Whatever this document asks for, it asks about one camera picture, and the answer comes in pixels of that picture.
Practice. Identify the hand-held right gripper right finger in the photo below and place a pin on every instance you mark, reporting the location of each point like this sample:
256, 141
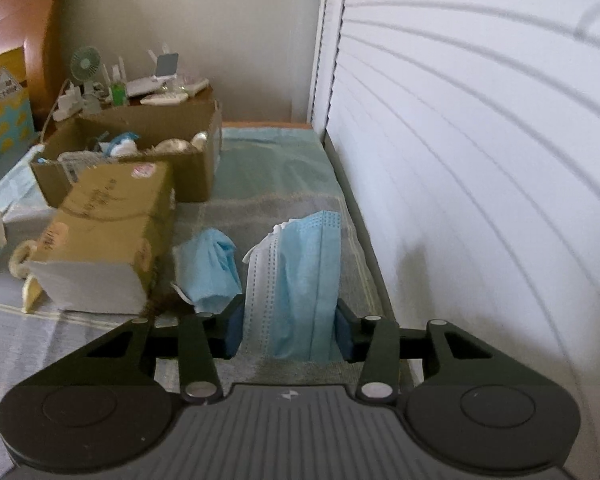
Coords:
344, 340

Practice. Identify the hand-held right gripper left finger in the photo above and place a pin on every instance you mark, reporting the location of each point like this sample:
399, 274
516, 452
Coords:
234, 332

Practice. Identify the blue face mask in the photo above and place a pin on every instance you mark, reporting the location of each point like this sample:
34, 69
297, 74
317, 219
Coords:
300, 285
207, 270

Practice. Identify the cardboard box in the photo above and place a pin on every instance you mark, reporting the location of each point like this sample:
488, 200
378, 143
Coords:
190, 175

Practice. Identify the white and blue plush toy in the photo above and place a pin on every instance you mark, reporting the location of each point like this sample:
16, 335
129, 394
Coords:
122, 146

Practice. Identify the crumpled blue face mask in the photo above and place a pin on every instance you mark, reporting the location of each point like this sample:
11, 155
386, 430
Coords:
207, 270

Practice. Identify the olive tissue box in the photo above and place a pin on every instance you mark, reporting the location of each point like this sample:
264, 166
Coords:
105, 220

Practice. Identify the wooden nightstand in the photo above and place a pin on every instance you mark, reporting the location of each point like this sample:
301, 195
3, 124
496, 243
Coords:
200, 97

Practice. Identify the white remote control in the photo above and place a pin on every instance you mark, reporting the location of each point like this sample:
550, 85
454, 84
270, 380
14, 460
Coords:
162, 98

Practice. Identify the white louvered closet door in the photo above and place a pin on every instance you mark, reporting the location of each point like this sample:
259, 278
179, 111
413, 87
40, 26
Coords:
480, 135

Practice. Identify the green bottle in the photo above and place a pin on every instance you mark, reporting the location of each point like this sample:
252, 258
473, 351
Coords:
117, 95

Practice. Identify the phone on white stand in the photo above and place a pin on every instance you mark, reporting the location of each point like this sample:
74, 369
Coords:
166, 65

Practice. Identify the white power strip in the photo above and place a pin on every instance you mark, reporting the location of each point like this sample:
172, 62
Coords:
67, 105

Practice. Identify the small white desk fan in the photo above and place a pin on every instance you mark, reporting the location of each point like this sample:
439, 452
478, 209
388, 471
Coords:
85, 60

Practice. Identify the yellow paper bag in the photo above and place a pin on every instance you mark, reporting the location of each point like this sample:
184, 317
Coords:
5, 110

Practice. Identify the wooden headboard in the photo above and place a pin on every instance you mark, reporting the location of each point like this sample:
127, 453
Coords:
10, 20

